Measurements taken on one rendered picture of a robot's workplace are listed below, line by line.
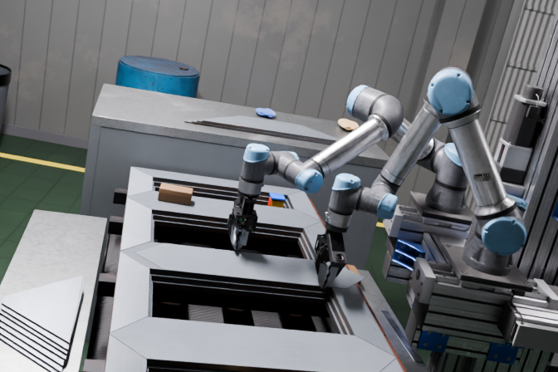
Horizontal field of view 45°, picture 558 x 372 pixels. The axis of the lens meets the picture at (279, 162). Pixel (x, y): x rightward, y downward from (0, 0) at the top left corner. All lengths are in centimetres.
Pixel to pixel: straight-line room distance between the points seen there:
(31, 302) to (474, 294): 127
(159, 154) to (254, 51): 267
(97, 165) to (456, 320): 154
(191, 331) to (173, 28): 389
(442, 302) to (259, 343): 63
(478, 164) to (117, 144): 152
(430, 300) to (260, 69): 357
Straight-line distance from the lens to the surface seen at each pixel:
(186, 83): 476
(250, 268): 212
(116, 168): 286
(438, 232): 258
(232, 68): 541
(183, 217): 244
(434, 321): 216
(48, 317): 191
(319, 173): 204
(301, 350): 178
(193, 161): 285
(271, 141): 287
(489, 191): 193
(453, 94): 185
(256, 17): 536
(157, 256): 209
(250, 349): 173
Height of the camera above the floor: 180
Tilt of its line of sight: 17 degrees down
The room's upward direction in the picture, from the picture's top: 12 degrees clockwise
